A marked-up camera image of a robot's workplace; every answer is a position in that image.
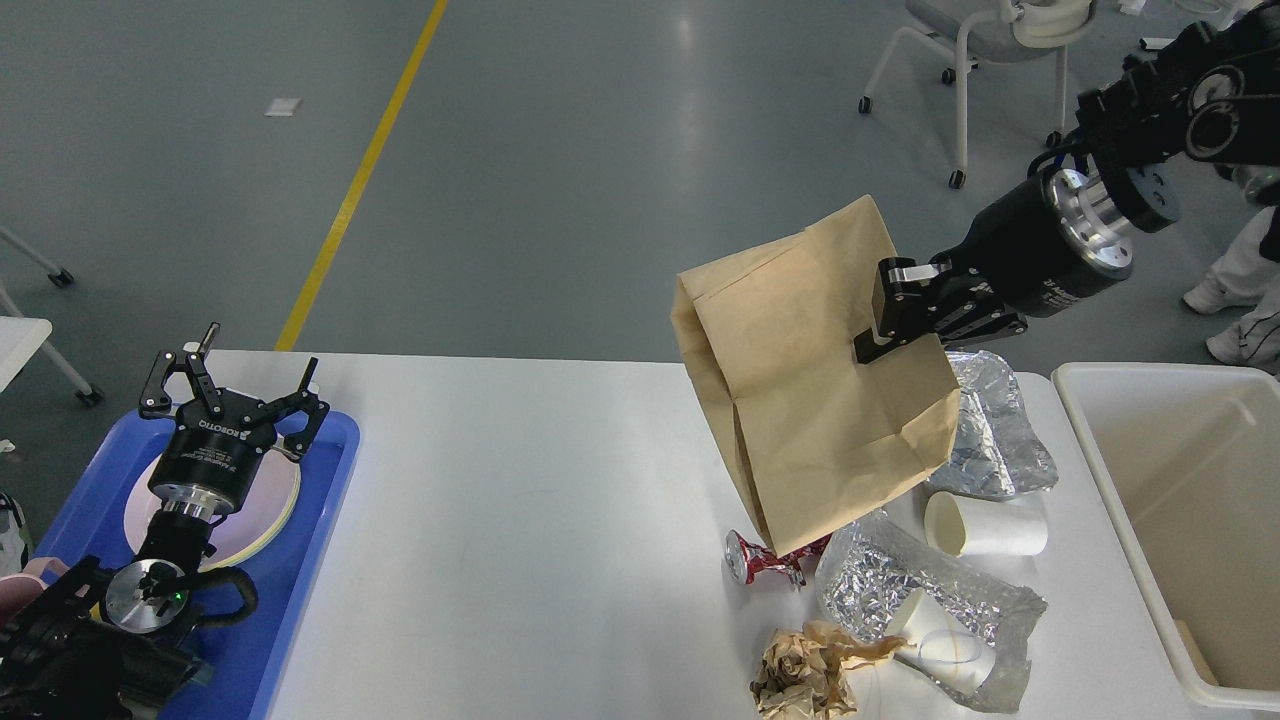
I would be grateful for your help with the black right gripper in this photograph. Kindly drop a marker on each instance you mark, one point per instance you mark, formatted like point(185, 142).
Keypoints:
point(1055, 240)

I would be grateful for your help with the white office chair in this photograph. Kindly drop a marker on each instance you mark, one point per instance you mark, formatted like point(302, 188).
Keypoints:
point(973, 33)

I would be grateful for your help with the pink ribbed mug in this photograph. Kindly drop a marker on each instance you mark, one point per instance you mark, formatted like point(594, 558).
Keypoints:
point(21, 589)

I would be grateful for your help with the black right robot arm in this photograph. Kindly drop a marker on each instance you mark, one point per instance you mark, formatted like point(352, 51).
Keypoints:
point(1211, 95)

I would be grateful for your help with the person in white tracksuit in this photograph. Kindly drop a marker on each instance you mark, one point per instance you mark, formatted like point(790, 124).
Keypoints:
point(1245, 276)

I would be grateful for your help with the yellow plate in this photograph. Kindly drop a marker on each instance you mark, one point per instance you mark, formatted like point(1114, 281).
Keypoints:
point(268, 507)

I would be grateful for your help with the brown paper bag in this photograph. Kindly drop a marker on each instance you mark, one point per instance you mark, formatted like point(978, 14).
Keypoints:
point(811, 438)

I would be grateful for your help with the white plastic bin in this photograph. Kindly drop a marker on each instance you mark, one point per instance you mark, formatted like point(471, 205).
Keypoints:
point(1186, 458)

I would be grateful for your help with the clear plastic wrap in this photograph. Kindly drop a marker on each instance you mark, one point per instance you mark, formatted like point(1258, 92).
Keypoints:
point(1000, 680)

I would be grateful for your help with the crumpled brown paper front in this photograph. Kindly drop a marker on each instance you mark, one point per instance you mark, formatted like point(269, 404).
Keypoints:
point(807, 674)

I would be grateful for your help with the pink plate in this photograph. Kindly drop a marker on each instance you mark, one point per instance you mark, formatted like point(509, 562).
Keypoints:
point(142, 503)

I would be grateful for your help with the white paper cup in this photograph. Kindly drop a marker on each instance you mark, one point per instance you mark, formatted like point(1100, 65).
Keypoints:
point(964, 526)

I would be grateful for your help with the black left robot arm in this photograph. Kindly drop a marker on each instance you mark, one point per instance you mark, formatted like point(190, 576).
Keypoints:
point(104, 643)

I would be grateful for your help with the foil ball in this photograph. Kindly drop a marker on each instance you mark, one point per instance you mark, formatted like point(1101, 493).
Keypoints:
point(871, 566)

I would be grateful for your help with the crushed red can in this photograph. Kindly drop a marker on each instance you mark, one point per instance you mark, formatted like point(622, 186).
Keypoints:
point(747, 560)

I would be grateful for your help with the crumpled foil sheet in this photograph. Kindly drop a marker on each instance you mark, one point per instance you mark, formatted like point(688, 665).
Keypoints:
point(997, 454)

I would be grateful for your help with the white side table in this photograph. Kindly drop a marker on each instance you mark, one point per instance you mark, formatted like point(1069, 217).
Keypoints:
point(23, 336)

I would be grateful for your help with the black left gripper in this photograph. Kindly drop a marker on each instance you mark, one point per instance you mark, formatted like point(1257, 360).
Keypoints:
point(210, 460)

